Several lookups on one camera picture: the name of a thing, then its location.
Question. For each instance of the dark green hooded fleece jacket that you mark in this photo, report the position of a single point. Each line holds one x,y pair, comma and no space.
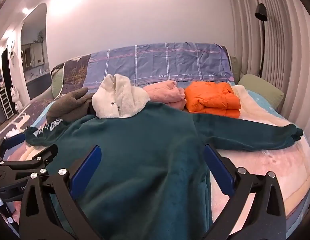
145,155

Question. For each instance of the pink plush blanket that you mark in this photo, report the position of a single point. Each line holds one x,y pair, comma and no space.
257,170

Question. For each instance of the large green pillow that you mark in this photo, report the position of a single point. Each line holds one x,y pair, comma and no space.
262,88

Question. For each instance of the arched doorway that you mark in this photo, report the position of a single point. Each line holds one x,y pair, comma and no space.
35,50

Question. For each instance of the blue plaid bed sheet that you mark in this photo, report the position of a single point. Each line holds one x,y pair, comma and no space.
157,62

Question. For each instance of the white rabbit figure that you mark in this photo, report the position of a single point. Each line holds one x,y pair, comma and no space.
15,97

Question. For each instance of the black floor lamp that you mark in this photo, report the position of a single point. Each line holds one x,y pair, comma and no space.
261,12

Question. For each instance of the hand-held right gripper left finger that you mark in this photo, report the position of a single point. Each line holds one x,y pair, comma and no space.
86,172

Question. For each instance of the beige pleated curtain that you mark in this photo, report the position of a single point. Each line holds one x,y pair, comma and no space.
277,42

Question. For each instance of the folded pink fleece garment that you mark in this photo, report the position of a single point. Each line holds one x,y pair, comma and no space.
162,92

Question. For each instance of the brown fleece garment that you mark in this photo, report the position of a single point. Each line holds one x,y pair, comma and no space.
67,105

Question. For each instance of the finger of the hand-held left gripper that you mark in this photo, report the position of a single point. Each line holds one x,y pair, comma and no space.
25,166
15,140

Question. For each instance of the dark tree print blanket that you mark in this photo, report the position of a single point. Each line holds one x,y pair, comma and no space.
75,70

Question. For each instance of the small green pillow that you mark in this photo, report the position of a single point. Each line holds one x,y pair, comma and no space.
57,82

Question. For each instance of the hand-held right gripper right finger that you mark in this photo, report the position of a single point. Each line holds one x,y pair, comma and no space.
219,171

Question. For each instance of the folded orange puffer jacket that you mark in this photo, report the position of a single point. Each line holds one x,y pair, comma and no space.
209,97

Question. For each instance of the green headboard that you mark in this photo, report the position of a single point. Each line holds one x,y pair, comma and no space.
234,67

